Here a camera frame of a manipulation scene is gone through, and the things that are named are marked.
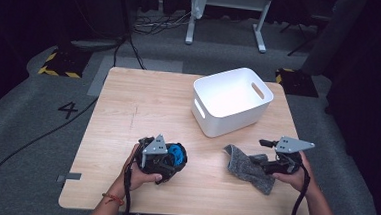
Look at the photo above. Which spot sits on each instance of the grey curtain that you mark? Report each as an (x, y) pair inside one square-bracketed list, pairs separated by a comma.
[(333, 36)]

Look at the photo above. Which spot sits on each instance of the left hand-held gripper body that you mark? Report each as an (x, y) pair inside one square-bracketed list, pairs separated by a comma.
[(153, 155)]

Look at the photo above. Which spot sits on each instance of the white storage bin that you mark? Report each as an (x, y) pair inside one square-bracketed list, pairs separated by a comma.
[(232, 96)]

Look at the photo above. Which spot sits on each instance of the black tripod stand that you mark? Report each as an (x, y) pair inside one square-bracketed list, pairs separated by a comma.
[(304, 41)]

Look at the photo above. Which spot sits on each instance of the person's right hand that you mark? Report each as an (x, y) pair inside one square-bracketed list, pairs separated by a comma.
[(299, 182)]

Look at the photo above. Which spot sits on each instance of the white metal stand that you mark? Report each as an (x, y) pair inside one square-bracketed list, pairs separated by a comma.
[(260, 28)]

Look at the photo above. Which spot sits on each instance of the person's left hand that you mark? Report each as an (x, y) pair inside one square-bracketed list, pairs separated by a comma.
[(132, 179)]

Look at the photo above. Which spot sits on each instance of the grey cloth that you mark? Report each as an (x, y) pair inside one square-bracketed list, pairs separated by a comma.
[(245, 169)]

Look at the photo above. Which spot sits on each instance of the grey tape strip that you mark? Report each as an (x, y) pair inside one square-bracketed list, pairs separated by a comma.
[(72, 176)]

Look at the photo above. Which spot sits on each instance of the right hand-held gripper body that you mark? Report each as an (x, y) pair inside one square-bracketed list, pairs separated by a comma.
[(288, 160)]

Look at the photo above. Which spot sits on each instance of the yellow black striped floor plate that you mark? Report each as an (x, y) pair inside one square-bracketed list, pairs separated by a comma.
[(296, 84), (67, 63)]

